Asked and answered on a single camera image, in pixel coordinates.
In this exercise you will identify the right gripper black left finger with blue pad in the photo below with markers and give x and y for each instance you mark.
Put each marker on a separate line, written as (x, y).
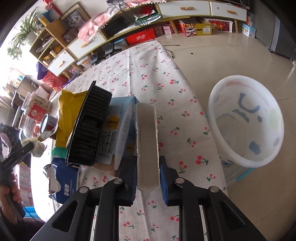
(93, 214)

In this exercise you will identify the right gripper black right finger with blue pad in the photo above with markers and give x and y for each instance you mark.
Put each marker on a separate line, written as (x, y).
(204, 213)

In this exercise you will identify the dark blue tissue pack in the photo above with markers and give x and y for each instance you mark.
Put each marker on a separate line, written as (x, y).
(63, 179)

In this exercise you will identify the black plastic food tray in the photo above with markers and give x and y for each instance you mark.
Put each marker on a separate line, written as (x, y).
(85, 136)

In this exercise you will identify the white carton piece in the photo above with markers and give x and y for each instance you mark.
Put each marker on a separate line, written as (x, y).
(148, 178)

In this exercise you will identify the white tissue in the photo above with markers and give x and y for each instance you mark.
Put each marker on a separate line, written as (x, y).
(38, 147)

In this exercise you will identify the white plastic trash bucket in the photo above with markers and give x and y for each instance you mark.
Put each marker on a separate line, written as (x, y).
(247, 125)

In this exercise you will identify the person's left hand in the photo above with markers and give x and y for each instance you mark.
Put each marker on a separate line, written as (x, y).
(6, 209)

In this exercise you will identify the glass pitcher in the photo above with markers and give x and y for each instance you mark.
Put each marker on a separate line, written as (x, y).
(29, 127)

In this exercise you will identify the red metal can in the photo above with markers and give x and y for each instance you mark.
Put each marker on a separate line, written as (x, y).
(48, 124)

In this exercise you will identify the clear jar red label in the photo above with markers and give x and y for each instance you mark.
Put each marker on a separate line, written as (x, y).
(35, 106)

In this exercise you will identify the yellow snack bag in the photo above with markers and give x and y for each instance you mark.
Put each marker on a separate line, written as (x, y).
(69, 107)

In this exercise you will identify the light blue milk carton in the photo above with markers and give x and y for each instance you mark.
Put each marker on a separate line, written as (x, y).
(117, 139)

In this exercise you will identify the cherry print tablecloth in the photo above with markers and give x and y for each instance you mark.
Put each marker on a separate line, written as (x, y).
(148, 73)

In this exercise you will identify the long wooden tv cabinet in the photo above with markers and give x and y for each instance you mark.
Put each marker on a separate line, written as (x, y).
(57, 48)

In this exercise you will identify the green potted plant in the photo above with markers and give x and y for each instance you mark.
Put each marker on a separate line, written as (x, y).
(28, 25)

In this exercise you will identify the framed picture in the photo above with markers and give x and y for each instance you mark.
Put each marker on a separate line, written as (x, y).
(75, 17)

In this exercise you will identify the pink cloth on cabinet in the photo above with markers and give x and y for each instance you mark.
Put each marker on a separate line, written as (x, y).
(92, 27)

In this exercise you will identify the red flat box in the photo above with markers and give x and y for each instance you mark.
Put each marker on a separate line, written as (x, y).
(139, 37)

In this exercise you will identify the yellow cardboard box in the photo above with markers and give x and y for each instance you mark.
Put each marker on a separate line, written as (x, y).
(191, 28)

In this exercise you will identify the stainless steel fridge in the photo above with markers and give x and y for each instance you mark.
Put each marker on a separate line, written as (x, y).
(272, 32)

